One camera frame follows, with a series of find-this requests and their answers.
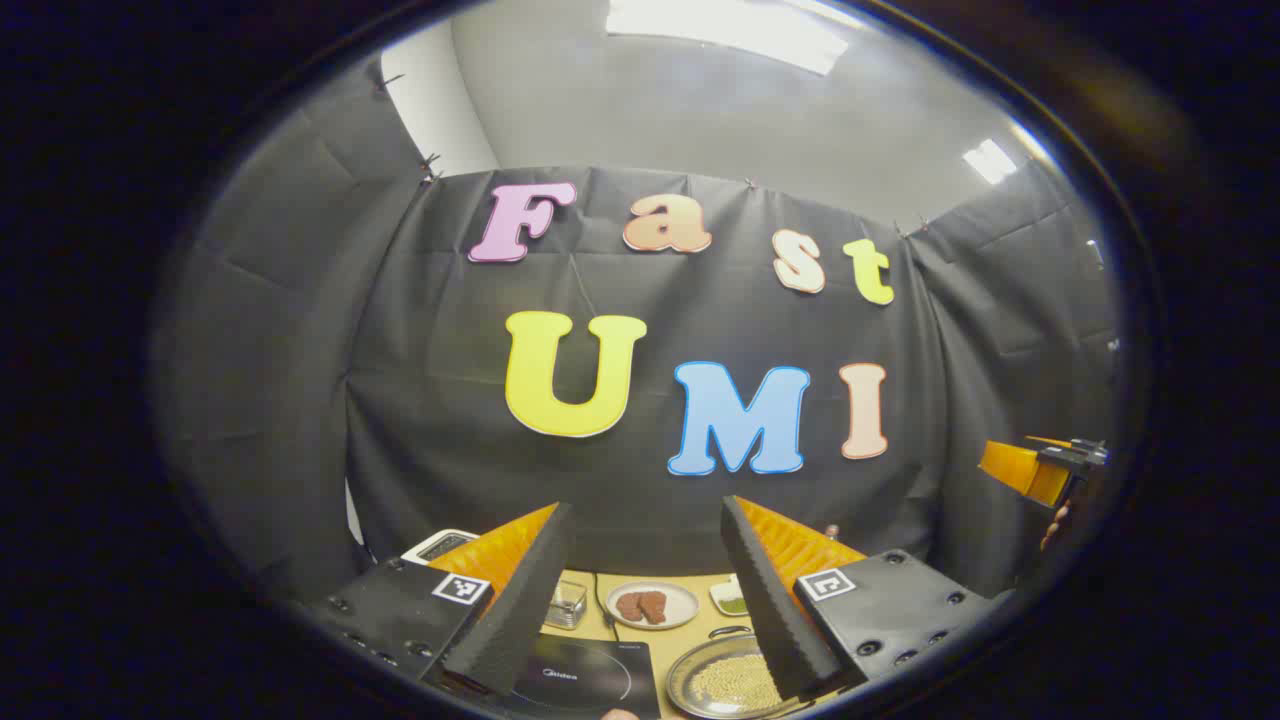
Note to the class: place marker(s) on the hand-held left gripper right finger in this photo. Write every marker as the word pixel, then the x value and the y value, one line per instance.
pixel 770 600

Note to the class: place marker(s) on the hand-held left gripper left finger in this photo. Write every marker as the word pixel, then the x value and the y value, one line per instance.
pixel 520 610

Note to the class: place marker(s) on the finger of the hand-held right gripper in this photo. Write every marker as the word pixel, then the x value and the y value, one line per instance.
pixel 1020 470
pixel 1080 453

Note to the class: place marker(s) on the heap of yellow soybeans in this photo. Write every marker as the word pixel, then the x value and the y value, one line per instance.
pixel 735 685

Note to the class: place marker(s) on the black induction cooktop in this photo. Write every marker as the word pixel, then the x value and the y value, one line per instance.
pixel 590 680

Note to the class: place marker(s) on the divided white bean dish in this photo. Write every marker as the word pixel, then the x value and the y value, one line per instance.
pixel 732 600

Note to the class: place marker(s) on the round white plate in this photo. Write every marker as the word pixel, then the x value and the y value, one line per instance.
pixel 680 598

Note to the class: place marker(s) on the white toaster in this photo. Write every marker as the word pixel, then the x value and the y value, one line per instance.
pixel 440 545

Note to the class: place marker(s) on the brown meat patty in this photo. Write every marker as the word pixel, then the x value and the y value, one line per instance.
pixel 630 606
pixel 655 606

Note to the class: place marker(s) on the small ceiling light panel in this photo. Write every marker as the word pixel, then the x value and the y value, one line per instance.
pixel 990 160

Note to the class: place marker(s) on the large ceiling light panel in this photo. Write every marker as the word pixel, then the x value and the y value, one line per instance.
pixel 720 25

